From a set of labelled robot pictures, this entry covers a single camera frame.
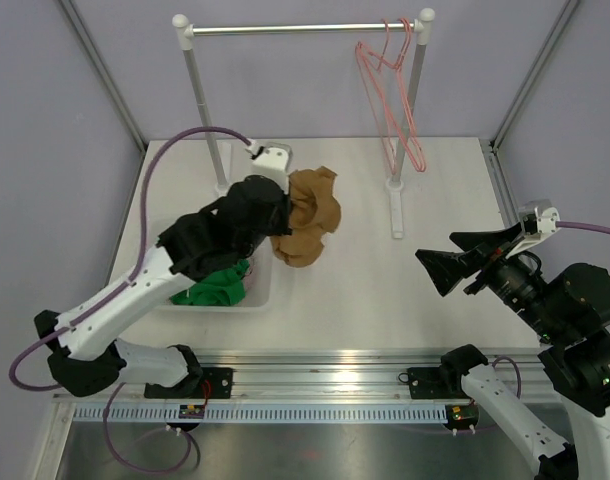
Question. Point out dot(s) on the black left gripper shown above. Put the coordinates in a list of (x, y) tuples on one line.
[(284, 226)]

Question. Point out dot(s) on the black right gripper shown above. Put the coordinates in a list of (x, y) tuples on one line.
[(447, 268)]

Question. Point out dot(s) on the brown tank top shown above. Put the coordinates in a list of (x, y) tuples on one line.
[(315, 213)]

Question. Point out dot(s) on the green tank top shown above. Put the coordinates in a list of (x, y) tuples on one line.
[(223, 288)]

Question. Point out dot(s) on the pink hanger of brown top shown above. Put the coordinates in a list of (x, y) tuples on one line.
[(373, 67)]

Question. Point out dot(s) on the pink hanger of green top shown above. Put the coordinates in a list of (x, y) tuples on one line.
[(398, 139)]

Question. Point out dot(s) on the mauve pink tank top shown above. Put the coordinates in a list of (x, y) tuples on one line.
[(251, 274)]

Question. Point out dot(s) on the pink hanger of mauve top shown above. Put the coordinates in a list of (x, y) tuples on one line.
[(408, 145)]

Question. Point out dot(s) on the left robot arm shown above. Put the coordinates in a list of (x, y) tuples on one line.
[(87, 352)]

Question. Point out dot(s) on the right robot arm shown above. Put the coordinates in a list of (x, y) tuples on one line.
[(570, 315)]

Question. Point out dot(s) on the white plastic basket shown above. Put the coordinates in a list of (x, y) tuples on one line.
[(257, 298)]

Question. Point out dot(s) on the white and silver clothes rack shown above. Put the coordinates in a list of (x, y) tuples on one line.
[(221, 159)]

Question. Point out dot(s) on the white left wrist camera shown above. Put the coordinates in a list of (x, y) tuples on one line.
[(271, 160)]

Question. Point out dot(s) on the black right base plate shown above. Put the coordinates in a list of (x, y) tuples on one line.
[(426, 383)]

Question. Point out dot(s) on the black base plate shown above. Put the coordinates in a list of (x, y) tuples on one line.
[(210, 382), (426, 383)]

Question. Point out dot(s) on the aluminium mounting rail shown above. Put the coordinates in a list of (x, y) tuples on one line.
[(351, 376)]

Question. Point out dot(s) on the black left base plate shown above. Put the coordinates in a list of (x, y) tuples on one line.
[(210, 382)]

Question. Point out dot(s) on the white slotted cable duct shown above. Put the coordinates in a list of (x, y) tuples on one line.
[(258, 413)]

